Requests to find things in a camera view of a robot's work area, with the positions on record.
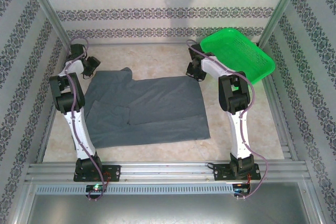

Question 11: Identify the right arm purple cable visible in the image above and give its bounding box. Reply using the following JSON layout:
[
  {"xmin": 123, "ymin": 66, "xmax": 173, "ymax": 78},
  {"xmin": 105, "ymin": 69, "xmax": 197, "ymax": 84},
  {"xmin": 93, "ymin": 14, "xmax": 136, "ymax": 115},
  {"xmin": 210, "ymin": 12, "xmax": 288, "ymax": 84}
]
[{"xmin": 185, "ymin": 39, "xmax": 269, "ymax": 200}]

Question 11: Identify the grey metal sheet panel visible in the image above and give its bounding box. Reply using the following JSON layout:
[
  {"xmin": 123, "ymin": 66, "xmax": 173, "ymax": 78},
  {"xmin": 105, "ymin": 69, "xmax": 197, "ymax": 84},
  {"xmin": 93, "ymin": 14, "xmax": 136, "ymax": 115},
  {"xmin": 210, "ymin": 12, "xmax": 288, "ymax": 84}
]
[{"xmin": 25, "ymin": 182, "xmax": 323, "ymax": 224}]

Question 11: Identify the right controller board blue light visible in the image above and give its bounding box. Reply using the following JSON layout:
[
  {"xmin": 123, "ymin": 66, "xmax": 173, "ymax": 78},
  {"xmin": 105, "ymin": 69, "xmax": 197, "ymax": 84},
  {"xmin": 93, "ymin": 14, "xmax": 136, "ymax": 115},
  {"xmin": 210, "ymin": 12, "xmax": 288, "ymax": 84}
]
[{"xmin": 233, "ymin": 183, "xmax": 251, "ymax": 196}]

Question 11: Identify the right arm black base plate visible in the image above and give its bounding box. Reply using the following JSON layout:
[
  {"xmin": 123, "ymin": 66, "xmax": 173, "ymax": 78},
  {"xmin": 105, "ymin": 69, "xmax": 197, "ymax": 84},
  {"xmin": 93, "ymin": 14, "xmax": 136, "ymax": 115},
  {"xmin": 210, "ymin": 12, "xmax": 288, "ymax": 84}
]
[{"xmin": 213, "ymin": 163, "xmax": 261, "ymax": 182}]

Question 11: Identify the green plastic mesh basket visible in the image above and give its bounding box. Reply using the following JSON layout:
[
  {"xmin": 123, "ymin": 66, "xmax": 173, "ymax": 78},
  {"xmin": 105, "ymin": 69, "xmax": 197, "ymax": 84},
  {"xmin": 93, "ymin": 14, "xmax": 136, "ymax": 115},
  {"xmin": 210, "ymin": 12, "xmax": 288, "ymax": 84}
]
[{"xmin": 199, "ymin": 27, "xmax": 276, "ymax": 86}]

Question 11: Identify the left controller board green light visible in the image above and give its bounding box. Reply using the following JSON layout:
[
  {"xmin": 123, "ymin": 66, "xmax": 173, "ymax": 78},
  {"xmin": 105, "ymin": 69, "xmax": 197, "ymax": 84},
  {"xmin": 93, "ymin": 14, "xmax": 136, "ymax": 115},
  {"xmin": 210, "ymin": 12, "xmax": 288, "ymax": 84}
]
[{"xmin": 86, "ymin": 184, "xmax": 108, "ymax": 193}]

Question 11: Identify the aluminium side floor rail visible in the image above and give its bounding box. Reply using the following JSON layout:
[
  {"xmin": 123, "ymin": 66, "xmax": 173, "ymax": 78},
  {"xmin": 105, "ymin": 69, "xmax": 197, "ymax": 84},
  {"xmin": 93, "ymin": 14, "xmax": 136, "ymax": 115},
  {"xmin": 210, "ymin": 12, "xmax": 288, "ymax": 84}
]
[
  {"xmin": 35, "ymin": 50, "xmax": 73, "ymax": 163},
  {"xmin": 259, "ymin": 76, "xmax": 300, "ymax": 162}
]

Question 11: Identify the slotted grey cable duct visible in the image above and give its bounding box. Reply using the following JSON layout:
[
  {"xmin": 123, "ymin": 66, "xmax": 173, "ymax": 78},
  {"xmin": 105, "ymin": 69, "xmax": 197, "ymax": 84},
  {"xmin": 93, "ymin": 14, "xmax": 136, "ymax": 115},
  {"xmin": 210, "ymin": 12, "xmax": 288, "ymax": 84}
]
[{"xmin": 35, "ymin": 184, "xmax": 253, "ymax": 196}]

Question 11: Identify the aluminium frame post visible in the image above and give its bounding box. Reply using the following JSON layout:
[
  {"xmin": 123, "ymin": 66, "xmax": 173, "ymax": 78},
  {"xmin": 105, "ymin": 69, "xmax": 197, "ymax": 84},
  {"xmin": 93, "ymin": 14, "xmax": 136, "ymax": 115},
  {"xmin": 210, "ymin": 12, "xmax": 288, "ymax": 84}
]
[
  {"xmin": 22, "ymin": 0, "xmax": 75, "ymax": 54},
  {"xmin": 257, "ymin": 0, "xmax": 307, "ymax": 48}
]

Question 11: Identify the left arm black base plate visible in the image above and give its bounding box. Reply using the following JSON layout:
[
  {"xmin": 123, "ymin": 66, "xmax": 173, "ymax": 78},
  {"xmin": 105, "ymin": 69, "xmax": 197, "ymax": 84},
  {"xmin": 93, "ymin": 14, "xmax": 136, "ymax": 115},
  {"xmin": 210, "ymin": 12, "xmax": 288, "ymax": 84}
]
[{"xmin": 73, "ymin": 165, "xmax": 122, "ymax": 183}]

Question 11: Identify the grey t-shirt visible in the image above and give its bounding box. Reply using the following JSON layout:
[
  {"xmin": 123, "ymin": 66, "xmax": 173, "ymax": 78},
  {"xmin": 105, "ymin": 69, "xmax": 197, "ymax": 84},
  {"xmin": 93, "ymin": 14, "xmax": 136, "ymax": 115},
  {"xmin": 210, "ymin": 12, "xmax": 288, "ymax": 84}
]
[{"xmin": 84, "ymin": 67, "xmax": 212, "ymax": 149}]

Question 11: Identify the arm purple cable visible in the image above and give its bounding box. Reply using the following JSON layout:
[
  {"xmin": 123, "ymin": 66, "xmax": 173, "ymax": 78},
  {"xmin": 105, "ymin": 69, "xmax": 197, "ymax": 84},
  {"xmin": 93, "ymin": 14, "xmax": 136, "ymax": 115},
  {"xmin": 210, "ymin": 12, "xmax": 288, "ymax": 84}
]
[
  {"xmin": 64, "ymin": 37, "xmax": 111, "ymax": 201},
  {"xmin": 185, "ymin": 39, "xmax": 269, "ymax": 200}
]

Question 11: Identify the aluminium mounting rail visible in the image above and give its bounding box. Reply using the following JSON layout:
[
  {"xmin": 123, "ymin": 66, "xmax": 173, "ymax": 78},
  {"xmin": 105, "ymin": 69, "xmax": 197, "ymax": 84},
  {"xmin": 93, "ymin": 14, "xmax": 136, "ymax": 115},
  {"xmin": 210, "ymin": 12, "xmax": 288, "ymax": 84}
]
[{"xmin": 25, "ymin": 161, "xmax": 308, "ymax": 183}]

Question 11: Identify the aluminium back floor rail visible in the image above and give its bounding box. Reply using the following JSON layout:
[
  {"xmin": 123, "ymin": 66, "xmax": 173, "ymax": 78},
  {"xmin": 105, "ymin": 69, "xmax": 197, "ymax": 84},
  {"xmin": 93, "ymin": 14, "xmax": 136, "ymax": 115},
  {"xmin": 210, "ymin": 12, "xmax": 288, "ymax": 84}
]
[{"xmin": 72, "ymin": 40, "xmax": 203, "ymax": 48}]

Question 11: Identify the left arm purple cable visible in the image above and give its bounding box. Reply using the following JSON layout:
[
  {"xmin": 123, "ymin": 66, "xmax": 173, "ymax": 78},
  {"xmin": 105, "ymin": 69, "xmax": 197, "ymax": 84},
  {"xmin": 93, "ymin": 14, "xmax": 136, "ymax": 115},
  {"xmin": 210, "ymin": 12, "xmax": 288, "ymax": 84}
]
[{"xmin": 64, "ymin": 37, "xmax": 111, "ymax": 201}]

